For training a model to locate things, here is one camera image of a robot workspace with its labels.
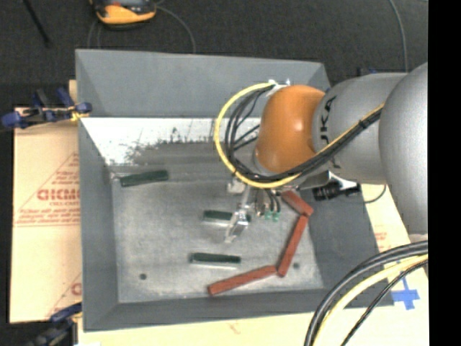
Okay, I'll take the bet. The dark green flat block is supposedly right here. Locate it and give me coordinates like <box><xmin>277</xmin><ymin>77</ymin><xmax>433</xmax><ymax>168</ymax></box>
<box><xmin>189</xmin><ymin>252</ymin><xmax>242</xmax><ymax>265</ymax></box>
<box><xmin>120</xmin><ymin>170</ymin><xmax>170</xmax><ymax>188</ymax></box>
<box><xmin>202</xmin><ymin>210</ymin><xmax>233</xmax><ymax>223</ymax></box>

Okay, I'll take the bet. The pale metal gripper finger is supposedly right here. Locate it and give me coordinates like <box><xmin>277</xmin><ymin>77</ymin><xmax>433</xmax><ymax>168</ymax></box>
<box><xmin>225</xmin><ymin>210</ymin><xmax>244</xmax><ymax>236</ymax></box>
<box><xmin>228</xmin><ymin>216</ymin><xmax>252</xmax><ymax>245</ymax></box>

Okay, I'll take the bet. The black cylinder on white bracket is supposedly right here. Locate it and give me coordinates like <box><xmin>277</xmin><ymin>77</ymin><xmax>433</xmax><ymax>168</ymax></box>
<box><xmin>311</xmin><ymin>172</ymin><xmax>362</xmax><ymax>203</ymax></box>

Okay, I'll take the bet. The red-brown flat block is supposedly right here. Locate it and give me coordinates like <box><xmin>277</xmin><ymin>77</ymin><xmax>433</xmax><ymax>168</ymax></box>
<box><xmin>281</xmin><ymin>190</ymin><xmax>315</xmax><ymax>217</ymax></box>
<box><xmin>276</xmin><ymin>214</ymin><xmax>310</xmax><ymax>278</ymax></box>
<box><xmin>207</xmin><ymin>265</ymin><xmax>278</xmax><ymax>296</ymax></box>

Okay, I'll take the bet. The grey metal bin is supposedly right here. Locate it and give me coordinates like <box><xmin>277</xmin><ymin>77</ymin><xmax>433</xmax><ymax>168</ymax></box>
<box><xmin>74</xmin><ymin>48</ymin><xmax>394</xmax><ymax>332</ymax></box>

